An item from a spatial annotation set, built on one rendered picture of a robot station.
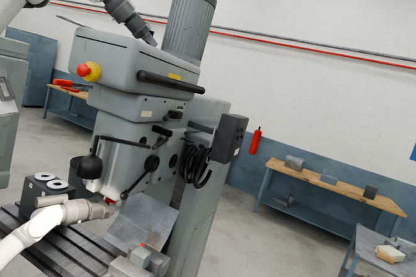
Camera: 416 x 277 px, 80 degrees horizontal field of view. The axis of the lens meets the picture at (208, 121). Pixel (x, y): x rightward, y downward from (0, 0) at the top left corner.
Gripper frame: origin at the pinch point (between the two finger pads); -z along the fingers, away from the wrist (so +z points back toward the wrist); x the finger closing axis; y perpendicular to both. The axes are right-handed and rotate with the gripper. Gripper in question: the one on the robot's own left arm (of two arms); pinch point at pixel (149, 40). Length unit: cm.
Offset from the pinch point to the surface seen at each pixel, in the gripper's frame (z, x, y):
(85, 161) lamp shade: -7.5, 22.5, -43.8
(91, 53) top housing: 10.9, 11.7, -19.0
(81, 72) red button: 9.5, 17.2, -25.3
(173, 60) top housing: -8.9, 10.9, -1.2
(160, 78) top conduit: -7.6, 19.9, -10.4
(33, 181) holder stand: -13, -33, -80
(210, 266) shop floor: -217, -89, -97
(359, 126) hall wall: -365, -145, 208
